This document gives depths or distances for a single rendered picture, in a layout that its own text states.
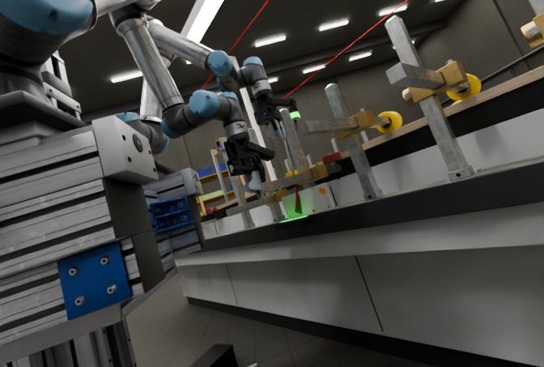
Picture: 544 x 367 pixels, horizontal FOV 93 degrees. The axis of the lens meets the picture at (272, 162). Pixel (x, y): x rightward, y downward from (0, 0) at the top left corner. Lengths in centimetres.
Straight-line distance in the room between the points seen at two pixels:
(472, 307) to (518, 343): 13
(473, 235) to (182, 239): 82
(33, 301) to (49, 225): 13
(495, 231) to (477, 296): 37
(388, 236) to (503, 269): 34
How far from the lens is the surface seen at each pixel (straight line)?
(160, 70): 89
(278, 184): 87
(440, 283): 117
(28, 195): 50
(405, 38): 84
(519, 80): 97
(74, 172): 47
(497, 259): 108
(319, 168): 98
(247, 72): 107
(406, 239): 91
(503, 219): 82
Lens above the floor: 79
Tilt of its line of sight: 8 degrees up
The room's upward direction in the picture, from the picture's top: 19 degrees counter-clockwise
